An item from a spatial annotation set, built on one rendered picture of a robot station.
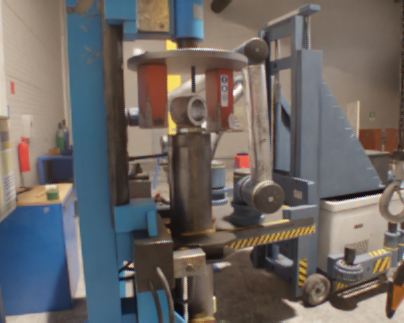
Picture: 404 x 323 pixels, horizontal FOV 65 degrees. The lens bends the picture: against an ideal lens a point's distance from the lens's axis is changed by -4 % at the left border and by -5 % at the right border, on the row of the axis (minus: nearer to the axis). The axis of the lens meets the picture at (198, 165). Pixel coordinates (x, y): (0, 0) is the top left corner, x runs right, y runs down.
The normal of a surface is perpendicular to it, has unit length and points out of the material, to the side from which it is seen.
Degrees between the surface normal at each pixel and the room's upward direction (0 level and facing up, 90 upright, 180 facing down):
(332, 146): 90
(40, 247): 90
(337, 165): 90
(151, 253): 90
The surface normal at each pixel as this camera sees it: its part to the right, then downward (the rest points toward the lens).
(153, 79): 0.56, 0.11
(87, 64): 0.25, 0.13
